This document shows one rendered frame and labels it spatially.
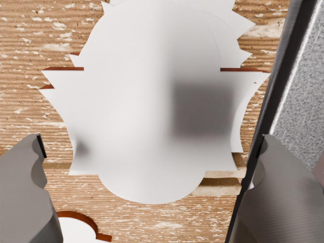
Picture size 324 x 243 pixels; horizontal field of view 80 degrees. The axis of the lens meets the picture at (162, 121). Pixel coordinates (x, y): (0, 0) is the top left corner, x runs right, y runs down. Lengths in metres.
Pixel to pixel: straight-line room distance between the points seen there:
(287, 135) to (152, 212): 0.21
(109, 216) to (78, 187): 0.07
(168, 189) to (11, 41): 0.19
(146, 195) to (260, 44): 0.17
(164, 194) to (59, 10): 0.18
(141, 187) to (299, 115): 0.21
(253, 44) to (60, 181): 0.27
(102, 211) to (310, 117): 0.30
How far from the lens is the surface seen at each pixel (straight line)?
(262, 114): 0.26
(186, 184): 0.16
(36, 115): 0.25
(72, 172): 0.18
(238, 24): 0.19
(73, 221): 0.33
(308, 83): 0.28
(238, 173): 0.24
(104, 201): 0.30
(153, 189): 0.16
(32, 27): 0.22
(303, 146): 0.32
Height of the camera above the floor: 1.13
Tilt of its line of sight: 62 degrees down
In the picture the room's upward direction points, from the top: 179 degrees clockwise
